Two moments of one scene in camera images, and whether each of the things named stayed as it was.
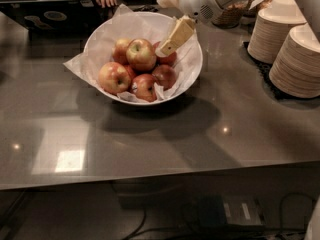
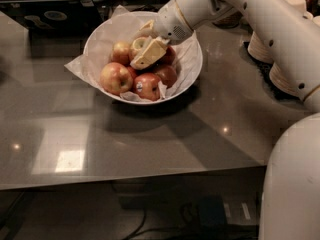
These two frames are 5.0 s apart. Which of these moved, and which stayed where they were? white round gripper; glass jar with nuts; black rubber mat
Moved: white round gripper
Stayed: glass jar with nuts; black rubber mat
